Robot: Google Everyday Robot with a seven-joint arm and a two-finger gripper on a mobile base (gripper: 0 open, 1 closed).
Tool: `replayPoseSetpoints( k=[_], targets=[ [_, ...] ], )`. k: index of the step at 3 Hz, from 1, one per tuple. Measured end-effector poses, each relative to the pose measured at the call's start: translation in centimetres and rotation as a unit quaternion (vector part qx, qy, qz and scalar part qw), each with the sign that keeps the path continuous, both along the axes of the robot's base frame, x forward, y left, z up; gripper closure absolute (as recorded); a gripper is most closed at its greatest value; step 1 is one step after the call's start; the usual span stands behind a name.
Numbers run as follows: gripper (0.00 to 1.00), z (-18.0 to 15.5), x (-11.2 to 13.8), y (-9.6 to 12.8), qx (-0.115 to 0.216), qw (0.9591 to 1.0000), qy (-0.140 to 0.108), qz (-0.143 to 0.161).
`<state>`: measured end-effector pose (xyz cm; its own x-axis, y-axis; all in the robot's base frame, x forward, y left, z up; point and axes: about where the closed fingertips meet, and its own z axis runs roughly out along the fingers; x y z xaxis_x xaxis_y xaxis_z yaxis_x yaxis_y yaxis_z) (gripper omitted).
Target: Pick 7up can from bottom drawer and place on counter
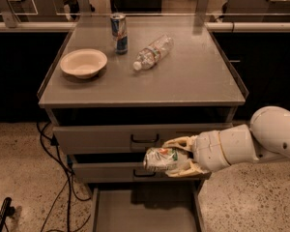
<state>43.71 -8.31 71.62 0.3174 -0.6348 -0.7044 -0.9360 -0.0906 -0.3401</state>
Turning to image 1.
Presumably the black stand foot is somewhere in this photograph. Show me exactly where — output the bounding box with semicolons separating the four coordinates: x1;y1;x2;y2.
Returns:
0;197;15;232

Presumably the middle grey drawer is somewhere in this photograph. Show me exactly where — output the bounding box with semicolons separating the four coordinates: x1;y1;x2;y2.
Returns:
72;162;211;184

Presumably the white horizontal rail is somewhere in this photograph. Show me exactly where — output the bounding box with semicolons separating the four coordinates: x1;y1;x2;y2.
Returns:
0;22;290;33

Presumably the crushed 7up can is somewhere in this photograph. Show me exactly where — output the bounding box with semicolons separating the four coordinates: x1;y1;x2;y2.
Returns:
143;148;189;172

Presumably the top grey drawer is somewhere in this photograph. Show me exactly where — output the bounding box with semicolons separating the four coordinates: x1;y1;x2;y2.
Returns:
53;123;232;155

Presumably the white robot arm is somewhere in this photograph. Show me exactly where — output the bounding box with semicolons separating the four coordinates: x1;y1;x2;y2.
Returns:
163;106;290;178

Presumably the clear plastic water bottle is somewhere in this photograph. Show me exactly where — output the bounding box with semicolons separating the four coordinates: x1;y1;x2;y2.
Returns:
132;34;174;72

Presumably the white bowl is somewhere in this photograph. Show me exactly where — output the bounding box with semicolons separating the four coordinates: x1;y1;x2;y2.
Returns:
60;49;107;79

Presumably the black floor cable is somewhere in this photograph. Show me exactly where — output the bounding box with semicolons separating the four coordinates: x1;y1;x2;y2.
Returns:
35;121;92;232

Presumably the grey drawer cabinet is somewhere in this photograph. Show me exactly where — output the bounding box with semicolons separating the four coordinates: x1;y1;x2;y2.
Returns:
36;14;249;232

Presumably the grey drawer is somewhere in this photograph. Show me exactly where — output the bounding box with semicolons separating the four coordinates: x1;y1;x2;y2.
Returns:
72;162;211;184
89;182;205;232
53;123;232;155

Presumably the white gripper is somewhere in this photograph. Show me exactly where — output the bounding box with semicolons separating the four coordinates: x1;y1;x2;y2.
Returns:
162;130;230;178

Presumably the blue silver energy drink can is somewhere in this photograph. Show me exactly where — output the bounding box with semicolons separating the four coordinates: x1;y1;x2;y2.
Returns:
110;13;128;54

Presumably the bottom grey drawer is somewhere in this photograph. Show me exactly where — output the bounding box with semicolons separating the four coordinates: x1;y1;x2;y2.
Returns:
89;182;205;232

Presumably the far left metal post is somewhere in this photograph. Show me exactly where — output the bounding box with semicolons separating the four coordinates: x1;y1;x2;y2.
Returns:
0;0;18;28

